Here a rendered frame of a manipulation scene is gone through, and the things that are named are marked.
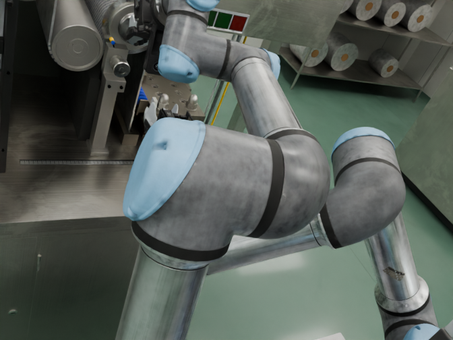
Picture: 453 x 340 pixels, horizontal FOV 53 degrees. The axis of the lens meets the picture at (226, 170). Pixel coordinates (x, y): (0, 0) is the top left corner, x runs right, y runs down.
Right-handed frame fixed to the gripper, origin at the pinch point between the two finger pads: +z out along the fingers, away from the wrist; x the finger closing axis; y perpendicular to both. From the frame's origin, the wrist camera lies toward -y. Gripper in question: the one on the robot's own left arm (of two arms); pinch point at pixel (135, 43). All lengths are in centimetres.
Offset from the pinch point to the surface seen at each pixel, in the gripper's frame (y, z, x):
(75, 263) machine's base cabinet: -55, 17, 10
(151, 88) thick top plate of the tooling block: -6.2, 23.3, -13.1
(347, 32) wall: 114, 257, -332
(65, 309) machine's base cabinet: -70, 31, 10
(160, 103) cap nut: -11.9, 13.4, -11.9
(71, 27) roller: 2.5, 3.1, 14.2
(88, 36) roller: 1.4, 4.8, 9.9
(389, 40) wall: 115, 257, -400
